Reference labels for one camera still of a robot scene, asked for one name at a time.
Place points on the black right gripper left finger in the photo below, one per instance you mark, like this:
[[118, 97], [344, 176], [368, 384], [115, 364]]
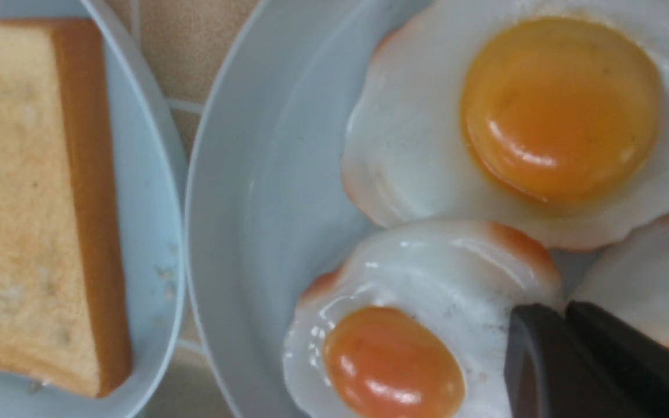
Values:
[[549, 373]]

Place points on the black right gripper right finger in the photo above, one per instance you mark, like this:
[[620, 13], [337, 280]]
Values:
[[636, 363]]

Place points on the fried egg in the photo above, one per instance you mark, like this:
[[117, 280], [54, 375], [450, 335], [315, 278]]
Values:
[[548, 116], [631, 281], [415, 322]]

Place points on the toast slice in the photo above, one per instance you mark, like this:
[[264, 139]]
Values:
[[63, 319]]

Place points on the grey blue plate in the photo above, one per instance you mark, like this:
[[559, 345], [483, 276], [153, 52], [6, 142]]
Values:
[[267, 212]]

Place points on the light blue plate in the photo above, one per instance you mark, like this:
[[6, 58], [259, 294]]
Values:
[[150, 171]]

